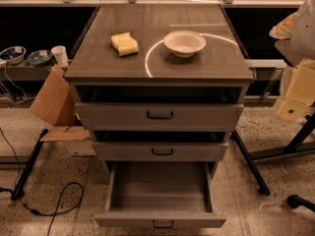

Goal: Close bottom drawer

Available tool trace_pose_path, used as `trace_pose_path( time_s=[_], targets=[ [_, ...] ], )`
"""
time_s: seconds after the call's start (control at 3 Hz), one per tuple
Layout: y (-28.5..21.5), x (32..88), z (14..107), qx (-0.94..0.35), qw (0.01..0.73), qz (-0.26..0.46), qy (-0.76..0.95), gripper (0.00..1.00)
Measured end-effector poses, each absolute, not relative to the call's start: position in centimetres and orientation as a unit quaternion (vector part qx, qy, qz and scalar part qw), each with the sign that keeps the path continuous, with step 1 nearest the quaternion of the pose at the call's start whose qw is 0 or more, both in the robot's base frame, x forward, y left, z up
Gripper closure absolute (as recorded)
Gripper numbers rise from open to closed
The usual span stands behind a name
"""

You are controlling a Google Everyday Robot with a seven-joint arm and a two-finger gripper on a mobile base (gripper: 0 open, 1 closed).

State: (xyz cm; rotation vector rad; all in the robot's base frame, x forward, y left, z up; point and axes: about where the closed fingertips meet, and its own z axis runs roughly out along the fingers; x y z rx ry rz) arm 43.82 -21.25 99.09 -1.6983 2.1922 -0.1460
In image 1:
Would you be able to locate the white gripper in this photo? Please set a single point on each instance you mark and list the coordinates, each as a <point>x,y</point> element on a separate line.
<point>305,33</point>

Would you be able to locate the grey bottom drawer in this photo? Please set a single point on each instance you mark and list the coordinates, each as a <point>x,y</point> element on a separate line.
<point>160,195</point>

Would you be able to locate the grey drawer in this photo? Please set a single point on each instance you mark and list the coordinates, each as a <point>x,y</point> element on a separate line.
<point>126,151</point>
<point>160,195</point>
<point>159,116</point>

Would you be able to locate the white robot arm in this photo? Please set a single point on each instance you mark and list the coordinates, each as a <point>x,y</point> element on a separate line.
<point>295,37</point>

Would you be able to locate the grey drawer cabinet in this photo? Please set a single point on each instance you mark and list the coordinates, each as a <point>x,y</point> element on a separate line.
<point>218,74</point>

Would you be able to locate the grey middle drawer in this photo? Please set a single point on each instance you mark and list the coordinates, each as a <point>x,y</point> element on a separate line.
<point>126,151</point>

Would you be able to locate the grey top drawer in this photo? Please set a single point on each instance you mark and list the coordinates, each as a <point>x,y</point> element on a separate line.
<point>159,116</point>

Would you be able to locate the black right stand leg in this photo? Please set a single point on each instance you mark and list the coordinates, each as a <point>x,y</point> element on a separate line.
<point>263,188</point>

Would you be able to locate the black stand leg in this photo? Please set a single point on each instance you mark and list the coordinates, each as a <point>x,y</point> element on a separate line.
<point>263,188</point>
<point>18,192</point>

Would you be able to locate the black caster foot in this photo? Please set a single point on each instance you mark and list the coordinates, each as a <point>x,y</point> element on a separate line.
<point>295,201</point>

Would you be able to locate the white bowl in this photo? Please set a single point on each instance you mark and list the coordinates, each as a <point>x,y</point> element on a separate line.
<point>184,43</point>

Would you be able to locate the yellow sponge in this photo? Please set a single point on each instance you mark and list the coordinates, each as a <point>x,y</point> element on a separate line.
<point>124,43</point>

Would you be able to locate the white paper cup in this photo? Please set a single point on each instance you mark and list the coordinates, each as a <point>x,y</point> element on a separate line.
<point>60,54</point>

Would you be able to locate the brown cardboard box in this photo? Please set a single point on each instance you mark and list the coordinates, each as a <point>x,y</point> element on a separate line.
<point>54,104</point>

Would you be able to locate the blue bowl right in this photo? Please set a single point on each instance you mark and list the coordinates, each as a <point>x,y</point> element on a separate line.
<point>39,58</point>

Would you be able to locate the blue bowl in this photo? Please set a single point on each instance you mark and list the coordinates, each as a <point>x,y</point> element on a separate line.
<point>39,58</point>
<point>13,55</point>

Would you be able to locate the blue bowl left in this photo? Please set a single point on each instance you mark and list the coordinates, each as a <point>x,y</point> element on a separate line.
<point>13,55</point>

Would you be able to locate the black left stand leg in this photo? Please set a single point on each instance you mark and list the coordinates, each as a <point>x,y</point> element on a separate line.
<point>18,192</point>

